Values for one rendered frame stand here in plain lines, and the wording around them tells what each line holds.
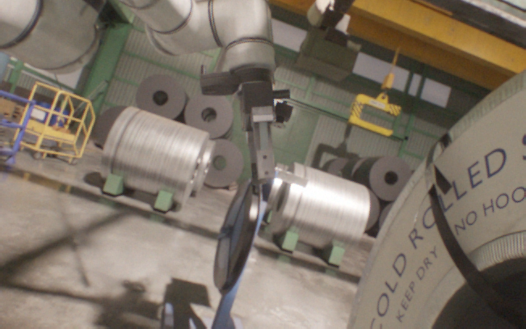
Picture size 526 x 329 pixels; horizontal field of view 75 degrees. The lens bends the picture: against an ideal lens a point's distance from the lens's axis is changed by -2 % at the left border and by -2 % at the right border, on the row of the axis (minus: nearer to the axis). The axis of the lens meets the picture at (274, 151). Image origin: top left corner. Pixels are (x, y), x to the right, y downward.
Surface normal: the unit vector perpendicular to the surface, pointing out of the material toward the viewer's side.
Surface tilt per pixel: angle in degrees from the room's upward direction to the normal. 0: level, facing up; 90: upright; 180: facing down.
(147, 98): 90
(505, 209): 90
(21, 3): 87
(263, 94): 83
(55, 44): 113
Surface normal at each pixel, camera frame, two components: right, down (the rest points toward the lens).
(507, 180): -0.94, -0.32
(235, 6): -0.15, -0.12
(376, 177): 0.11, -0.04
